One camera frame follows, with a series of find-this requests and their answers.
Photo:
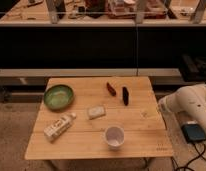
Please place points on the long workbench shelf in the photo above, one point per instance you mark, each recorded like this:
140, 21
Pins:
103, 13

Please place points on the white plastic bottle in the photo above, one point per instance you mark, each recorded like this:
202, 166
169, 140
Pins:
53, 131

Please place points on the white sponge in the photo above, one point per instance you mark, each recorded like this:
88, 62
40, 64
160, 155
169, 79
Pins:
95, 112

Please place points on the red marker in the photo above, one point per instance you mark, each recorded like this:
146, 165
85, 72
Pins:
111, 90

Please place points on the black pedal box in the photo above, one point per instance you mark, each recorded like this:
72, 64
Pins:
193, 133

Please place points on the green ceramic bowl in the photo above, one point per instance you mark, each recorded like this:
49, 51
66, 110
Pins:
58, 97

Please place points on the white ceramic cup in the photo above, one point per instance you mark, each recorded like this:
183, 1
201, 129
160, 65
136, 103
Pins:
114, 137

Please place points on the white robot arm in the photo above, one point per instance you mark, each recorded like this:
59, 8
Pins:
189, 99

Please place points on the wooden folding table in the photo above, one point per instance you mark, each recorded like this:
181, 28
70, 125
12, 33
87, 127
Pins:
144, 128

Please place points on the black marker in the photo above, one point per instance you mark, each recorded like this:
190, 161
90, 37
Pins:
125, 96

